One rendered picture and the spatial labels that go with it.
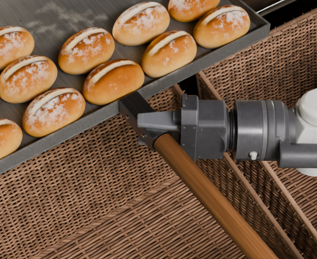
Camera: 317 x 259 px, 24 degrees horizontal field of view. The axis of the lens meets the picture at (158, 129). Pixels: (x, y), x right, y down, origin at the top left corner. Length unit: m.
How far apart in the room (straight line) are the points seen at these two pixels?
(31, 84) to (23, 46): 0.08
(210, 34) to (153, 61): 0.11
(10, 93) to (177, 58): 0.26
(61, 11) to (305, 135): 0.47
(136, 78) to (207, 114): 0.14
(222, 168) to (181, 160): 0.56
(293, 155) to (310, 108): 0.07
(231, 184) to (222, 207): 0.60
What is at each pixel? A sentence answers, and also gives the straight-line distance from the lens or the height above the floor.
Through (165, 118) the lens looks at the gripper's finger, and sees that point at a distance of 1.06.
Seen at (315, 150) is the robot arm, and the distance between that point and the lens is 1.05.
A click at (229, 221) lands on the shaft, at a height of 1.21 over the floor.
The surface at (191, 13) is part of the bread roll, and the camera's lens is 1.23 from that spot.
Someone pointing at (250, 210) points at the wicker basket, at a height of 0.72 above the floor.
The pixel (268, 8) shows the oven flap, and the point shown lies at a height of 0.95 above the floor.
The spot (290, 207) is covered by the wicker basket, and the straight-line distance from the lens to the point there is 1.57.
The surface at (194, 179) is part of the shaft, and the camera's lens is 1.02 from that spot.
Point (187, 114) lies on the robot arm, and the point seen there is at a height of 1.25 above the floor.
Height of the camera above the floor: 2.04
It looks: 52 degrees down
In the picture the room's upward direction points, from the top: straight up
